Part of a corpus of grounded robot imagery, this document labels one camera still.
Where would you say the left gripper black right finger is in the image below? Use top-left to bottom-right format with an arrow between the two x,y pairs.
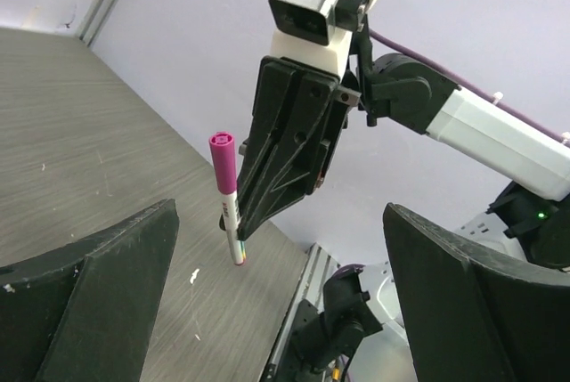
383,203 -> 569,381

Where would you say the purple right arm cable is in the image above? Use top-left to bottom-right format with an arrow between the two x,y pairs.
322,0 -> 570,147

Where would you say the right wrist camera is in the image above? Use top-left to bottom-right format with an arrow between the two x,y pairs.
268,0 -> 378,77

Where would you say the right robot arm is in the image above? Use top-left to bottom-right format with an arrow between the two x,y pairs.
238,54 -> 569,381

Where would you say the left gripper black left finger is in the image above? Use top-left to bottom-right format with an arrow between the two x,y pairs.
1,199 -> 180,381

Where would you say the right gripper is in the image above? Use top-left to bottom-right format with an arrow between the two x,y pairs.
238,56 -> 374,240

